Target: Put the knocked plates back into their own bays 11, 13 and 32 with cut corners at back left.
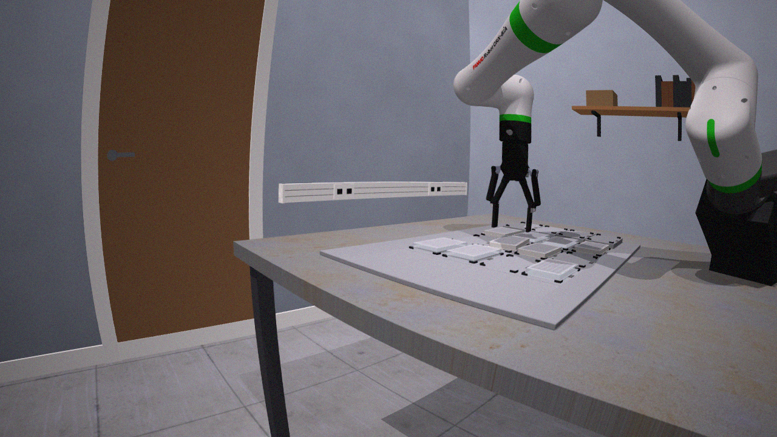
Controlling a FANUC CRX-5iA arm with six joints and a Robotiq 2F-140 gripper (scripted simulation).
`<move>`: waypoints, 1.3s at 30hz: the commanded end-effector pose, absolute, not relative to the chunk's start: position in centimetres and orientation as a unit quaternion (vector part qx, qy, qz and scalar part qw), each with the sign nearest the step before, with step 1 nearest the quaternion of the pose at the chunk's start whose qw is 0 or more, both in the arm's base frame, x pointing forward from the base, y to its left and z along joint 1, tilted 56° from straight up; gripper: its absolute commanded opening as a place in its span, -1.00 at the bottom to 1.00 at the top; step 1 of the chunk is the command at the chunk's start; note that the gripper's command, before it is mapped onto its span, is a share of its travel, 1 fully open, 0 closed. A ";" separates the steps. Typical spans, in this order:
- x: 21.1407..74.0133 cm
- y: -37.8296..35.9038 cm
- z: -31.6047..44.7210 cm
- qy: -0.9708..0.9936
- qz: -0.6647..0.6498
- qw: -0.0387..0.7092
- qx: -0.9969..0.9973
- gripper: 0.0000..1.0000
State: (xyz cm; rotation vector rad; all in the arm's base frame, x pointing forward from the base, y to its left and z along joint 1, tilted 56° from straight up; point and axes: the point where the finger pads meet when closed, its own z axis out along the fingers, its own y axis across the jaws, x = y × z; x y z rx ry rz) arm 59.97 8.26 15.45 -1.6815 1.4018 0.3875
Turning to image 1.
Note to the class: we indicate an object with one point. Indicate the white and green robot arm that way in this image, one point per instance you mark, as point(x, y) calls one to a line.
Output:
point(720, 122)

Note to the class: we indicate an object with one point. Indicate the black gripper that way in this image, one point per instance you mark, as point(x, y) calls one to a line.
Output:
point(515, 168)

